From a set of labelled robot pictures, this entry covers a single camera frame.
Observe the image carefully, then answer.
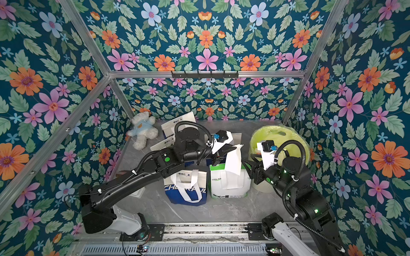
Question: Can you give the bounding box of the white bag green top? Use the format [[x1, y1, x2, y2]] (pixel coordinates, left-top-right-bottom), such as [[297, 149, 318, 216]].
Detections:
[[210, 164, 251, 198]]

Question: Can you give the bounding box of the black wall hook rail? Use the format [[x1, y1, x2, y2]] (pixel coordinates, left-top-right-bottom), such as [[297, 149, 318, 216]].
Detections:
[[171, 71, 239, 79]]

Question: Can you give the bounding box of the middle left blue white bag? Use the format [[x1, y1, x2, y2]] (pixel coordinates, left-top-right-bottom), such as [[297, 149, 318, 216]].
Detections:
[[150, 136, 175, 151]]

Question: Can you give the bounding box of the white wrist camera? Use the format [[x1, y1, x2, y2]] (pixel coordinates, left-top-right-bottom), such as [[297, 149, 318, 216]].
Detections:
[[212, 130, 233, 154], [257, 140, 278, 171]]

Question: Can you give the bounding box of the white teddy bear blue shirt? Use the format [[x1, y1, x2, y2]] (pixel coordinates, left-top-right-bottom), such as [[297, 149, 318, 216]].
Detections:
[[127, 112, 159, 150]]

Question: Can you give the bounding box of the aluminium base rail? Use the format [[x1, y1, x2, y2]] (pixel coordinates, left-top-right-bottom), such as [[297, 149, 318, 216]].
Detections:
[[67, 221, 345, 256]]

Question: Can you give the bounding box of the white trash bin green liner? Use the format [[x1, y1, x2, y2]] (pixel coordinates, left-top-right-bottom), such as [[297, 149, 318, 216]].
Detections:
[[249, 124, 311, 194]]

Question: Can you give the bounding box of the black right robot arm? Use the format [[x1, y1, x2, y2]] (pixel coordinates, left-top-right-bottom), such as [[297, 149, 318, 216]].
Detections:
[[243, 140, 347, 256]]

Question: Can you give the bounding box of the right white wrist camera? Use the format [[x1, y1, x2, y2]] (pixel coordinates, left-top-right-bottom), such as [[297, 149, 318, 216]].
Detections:
[[257, 140, 278, 171]]

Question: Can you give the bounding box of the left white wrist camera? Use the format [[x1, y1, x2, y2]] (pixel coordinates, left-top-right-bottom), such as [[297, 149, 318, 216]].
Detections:
[[212, 130, 233, 154]]

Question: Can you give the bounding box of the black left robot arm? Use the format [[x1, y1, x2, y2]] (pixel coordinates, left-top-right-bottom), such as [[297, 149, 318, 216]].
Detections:
[[79, 121, 235, 239]]

